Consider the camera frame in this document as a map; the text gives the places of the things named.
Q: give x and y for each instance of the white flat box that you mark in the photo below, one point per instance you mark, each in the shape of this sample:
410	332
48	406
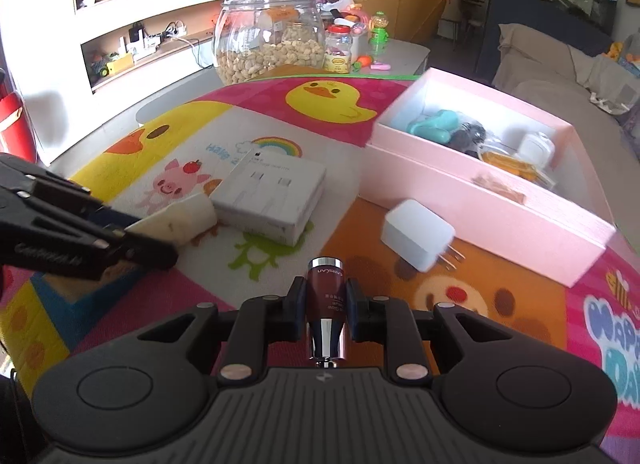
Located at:
270	194

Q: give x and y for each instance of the orange plush toy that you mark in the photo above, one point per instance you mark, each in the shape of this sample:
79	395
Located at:
622	52

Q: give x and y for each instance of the white wall shelf unit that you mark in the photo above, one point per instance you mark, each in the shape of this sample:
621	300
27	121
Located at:
165	6

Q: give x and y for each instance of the small jar with red lid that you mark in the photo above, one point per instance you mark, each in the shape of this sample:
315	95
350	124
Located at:
338	51

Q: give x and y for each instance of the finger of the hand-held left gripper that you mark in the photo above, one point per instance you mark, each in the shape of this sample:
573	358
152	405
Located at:
55	183
75	254

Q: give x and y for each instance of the dark metal chair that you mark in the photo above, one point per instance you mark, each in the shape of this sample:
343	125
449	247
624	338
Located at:
460	18

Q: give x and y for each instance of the orange item in plastic bag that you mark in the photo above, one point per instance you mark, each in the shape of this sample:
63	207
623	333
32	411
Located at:
515	164

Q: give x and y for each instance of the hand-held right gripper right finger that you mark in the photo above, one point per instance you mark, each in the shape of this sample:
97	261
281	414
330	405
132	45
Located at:
357	311

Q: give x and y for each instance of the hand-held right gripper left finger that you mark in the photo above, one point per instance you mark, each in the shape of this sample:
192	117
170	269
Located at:
296	309

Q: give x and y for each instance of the plastic bag with dark item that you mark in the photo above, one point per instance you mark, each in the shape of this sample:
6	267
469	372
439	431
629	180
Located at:
467	137

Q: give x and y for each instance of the colourful cartoon play mat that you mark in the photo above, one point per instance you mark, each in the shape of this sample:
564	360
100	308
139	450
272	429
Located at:
280	108

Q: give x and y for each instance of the cream lotion tube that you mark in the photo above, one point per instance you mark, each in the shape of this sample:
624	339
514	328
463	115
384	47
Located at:
185	216

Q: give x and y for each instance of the small pink item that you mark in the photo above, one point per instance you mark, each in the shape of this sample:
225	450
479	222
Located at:
381	65

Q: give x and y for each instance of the white power strip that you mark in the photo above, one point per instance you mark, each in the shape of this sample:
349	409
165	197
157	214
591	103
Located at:
150	38

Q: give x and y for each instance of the beige sofa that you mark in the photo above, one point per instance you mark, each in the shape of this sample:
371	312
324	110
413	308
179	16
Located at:
545	73

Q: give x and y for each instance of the white plug adapter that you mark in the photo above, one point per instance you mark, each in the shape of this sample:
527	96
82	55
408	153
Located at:
415	231

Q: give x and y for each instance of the dark red cosmetic bottle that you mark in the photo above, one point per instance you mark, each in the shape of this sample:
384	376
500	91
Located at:
326	289

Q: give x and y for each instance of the glass jar of peanuts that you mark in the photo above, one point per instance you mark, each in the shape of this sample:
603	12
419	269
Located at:
270	38

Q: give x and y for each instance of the teal plastic toy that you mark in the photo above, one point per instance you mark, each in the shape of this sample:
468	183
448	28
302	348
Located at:
430	124

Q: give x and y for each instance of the red fire extinguisher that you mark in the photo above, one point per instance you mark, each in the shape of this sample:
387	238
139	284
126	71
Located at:
15	128

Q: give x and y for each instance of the green gumball toy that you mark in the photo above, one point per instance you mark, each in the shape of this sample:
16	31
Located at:
380	36

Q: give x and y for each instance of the white rounded charger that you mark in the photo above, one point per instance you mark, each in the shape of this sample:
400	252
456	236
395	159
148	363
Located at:
536	147

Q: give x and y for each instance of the pink cardboard box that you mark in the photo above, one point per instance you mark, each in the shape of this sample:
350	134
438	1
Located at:
450	194

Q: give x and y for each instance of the yellow toy truck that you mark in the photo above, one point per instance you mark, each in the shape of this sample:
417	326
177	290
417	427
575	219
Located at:
112	64

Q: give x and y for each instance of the orange carrot toy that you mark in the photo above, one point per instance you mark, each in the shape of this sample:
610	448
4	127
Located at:
362	62

